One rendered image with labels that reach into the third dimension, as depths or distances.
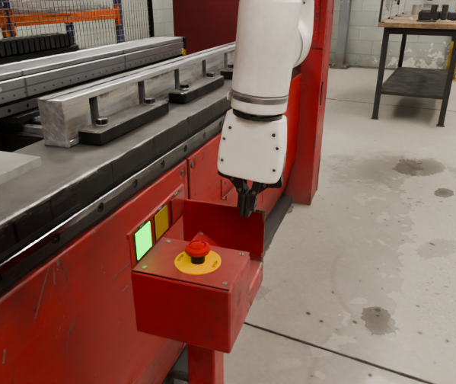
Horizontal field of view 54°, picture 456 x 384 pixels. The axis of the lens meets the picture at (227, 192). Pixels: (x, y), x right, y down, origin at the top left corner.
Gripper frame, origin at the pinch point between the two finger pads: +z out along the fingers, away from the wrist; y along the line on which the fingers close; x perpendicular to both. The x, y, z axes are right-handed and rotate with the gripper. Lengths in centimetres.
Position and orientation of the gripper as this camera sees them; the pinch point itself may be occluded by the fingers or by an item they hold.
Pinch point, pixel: (247, 203)
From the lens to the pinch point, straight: 74.0
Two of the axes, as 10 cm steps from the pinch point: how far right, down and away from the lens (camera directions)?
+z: -0.8, 9.0, 4.3
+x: 3.2, -3.9, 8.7
